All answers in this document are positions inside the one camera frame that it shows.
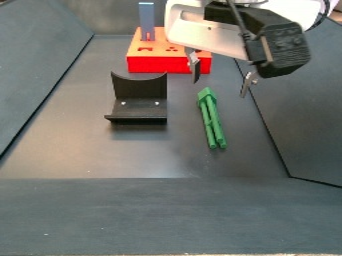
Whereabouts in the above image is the black curved fixture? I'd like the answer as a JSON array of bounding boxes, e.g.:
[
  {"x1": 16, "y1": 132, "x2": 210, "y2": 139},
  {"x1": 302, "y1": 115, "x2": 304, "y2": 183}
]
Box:
[{"x1": 105, "y1": 73, "x2": 167, "y2": 123}]

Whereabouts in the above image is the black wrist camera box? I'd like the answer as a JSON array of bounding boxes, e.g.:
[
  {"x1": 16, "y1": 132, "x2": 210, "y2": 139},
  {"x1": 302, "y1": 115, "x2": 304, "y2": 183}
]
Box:
[{"x1": 205, "y1": 1, "x2": 312, "y2": 78}]

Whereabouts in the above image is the red peg board block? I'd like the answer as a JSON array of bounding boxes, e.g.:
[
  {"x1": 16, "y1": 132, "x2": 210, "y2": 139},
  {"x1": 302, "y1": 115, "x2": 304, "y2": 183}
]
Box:
[{"x1": 126, "y1": 26, "x2": 214, "y2": 75}]

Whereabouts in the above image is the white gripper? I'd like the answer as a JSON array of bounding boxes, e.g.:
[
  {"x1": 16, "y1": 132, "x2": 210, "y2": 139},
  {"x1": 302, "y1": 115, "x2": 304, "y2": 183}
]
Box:
[{"x1": 165, "y1": 0, "x2": 322, "y2": 97}]

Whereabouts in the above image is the green three prong object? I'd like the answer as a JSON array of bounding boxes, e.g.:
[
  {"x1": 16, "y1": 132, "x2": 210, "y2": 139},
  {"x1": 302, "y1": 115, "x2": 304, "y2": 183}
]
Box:
[{"x1": 198, "y1": 87, "x2": 227, "y2": 149}]

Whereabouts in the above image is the light blue slotted block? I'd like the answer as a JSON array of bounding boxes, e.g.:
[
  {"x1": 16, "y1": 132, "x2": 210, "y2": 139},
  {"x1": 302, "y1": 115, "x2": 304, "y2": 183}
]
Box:
[{"x1": 139, "y1": 2, "x2": 155, "y2": 41}]

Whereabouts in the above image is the black camera cable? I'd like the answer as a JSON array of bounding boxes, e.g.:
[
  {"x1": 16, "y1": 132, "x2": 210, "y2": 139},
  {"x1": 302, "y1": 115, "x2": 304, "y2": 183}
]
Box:
[{"x1": 225, "y1": 0, "x2": 259, "y2": 43}]

